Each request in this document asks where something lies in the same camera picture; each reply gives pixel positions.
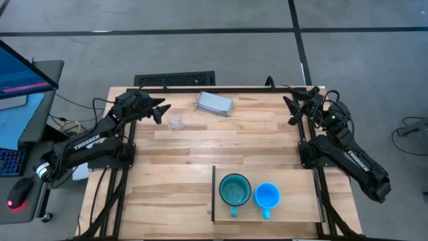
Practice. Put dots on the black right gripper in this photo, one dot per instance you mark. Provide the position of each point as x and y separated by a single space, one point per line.
312 105

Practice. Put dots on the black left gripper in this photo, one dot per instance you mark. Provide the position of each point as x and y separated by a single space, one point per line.
133 107

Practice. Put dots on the small blue mug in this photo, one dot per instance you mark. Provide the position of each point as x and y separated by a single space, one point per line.
267 197

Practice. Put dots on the large teal enamel mug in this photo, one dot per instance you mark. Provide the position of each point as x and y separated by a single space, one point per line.
234 192

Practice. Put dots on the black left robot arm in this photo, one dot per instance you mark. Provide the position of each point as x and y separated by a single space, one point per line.
87 144

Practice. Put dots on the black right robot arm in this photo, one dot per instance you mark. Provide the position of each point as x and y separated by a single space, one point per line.
357 160

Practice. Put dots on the black floor vent grille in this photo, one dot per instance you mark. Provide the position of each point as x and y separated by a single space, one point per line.
174 79

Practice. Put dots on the grey folded cloth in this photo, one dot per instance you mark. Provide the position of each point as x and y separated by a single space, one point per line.
214 103

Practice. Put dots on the white paper sheet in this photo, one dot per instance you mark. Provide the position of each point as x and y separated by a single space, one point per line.
80 174

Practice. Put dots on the grey side desk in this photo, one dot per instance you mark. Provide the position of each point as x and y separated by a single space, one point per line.
40 120

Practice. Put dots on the grey stand foot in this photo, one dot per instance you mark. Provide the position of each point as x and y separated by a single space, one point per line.
416 129

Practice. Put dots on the computer monitor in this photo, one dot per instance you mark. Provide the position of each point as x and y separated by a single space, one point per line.
20 73

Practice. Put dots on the backlit black keyboard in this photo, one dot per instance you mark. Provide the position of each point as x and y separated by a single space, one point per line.
11 162

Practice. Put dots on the desk caster wheel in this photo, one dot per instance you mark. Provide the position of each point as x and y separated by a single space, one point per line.
47 217

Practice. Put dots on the black computer mouse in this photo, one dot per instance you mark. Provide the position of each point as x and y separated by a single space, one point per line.
20 192

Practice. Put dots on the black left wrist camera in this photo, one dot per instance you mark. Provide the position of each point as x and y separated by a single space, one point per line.
137 96

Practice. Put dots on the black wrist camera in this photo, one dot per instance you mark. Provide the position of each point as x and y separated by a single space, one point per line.
137 96
314 93

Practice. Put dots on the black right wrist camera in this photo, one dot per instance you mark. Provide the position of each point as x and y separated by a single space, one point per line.
314 93

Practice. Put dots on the black aluminium table frame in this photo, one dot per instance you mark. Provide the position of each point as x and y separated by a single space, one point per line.
128 140

